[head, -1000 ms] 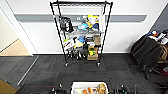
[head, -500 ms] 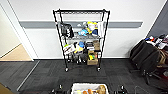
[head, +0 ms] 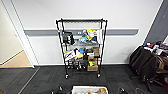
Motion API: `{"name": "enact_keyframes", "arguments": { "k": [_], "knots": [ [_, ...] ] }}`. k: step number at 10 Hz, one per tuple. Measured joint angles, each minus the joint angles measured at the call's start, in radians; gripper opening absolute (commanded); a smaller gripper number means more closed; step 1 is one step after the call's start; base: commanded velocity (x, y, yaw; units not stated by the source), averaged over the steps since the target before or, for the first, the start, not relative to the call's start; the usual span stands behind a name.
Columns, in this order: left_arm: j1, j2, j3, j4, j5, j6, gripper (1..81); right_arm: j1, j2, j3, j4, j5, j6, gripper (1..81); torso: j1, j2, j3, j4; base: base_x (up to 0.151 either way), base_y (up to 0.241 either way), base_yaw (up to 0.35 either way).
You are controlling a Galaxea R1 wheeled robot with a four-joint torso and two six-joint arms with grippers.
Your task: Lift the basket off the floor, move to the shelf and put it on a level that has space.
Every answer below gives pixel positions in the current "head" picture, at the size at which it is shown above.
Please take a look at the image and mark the open brown cardboard box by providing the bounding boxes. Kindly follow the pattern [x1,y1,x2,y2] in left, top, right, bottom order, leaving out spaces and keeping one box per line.
[87,56,100,73]

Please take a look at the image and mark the yellow plush with blue cap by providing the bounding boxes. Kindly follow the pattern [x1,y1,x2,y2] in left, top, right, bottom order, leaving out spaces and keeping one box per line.
[75,48,86,60]

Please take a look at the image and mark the long grey wall band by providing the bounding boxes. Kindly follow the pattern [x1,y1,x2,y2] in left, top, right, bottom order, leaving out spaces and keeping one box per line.
[23,28,140,37]

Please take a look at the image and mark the tan plush animal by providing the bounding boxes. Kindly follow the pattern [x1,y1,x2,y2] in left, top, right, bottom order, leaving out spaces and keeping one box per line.
[98,87,107,94]

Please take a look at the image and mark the black box with print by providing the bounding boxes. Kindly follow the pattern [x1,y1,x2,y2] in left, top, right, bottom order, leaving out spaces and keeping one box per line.
[85,48,95,58]

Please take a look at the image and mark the white paper bag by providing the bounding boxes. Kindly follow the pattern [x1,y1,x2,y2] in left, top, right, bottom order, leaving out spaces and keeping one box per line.
[96,29,103,44]

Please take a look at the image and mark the black wire shelf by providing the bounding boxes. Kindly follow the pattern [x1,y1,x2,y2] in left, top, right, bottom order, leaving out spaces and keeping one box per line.
[55,18,109,79]

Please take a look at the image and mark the orange plush toy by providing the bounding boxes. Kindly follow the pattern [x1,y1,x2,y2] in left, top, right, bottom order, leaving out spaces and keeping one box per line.
[83,89,98,94]

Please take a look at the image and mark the small brown cardboard box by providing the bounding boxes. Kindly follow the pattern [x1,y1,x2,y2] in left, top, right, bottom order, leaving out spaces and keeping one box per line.
[93,46,101,58]

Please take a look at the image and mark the pale basket with dark spots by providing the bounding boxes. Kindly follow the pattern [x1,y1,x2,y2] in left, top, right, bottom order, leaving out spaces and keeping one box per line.
[71,85,109,94]

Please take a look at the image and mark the yellow white blue plush toy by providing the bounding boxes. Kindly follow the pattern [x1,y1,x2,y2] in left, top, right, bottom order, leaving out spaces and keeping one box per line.
[87,29,98,43]

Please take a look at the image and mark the black bag with grey print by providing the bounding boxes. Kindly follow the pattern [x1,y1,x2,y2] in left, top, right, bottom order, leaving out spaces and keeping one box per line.
[62,30,75,45]

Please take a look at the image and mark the yellow-green pack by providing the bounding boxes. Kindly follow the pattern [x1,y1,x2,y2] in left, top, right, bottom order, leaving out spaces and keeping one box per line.
[88,59,97,67]

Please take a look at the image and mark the white door frame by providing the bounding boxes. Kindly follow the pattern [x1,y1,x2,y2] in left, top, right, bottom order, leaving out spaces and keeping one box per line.
[1,0,41,69]

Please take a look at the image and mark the dark goods cluster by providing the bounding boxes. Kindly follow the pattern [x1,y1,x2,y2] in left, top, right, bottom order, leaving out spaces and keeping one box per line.
[68,59,88,71]

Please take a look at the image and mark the white printed box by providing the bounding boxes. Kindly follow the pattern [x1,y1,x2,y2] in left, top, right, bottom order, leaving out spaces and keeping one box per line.
[64,49,77,62]

